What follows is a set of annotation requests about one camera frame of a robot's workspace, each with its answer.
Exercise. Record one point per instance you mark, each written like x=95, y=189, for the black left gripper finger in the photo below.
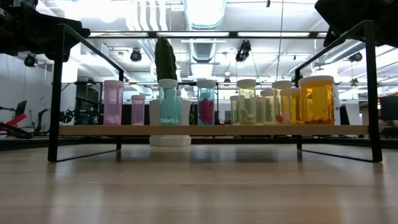
x=71, y=29

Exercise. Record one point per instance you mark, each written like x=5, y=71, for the blue bottle red pills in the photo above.
x=206, y=109

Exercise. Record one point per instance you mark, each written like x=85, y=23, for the red and black equipment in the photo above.
x=15, y=119

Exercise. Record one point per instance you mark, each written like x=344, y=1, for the black monitor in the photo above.
x=388, y=107

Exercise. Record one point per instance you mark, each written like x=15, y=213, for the green cactus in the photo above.
x=164, y=59

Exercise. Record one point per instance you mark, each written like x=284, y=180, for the yellow pill bottle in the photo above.
x=267, y=109

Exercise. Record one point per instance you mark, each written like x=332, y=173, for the black aluminium rig frame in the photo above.
x=248, y=140

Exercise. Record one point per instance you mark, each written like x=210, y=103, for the wooden shelf black metal frame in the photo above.
x=217, y=130

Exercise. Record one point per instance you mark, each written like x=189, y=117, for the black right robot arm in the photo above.
x=390, y=21

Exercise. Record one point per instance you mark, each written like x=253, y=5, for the black robot arms green lights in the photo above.
x=79, y=118

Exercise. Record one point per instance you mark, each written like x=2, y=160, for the black ceiling spotlight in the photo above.
x=356, y=57
x=30, y=61
x=136, y=56
x=244, y=49

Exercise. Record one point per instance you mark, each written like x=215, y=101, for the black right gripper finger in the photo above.
x=339, y=33

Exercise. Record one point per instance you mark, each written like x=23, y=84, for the black metal rack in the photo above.
x=87, y=99

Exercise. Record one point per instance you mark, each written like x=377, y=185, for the yellow bottle red pills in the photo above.
x=277, y=102

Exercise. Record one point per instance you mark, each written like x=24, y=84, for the yellow-green pill bottle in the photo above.
x=234, y=110
x=259, y=112

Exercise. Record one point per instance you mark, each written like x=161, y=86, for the yellow-green bottle beige tablets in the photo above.
x=246, y=105

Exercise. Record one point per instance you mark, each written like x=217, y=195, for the large orange pill bottle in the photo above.
x=315, y=102

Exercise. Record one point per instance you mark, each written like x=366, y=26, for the teal bottle white tablets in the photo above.
x=168, y=105

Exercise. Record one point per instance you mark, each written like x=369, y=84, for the white cylindrical appliance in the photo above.
x=337, y=105

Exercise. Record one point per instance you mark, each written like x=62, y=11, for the pink pill bottle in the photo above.
x=138, y=110
x=113, y=105

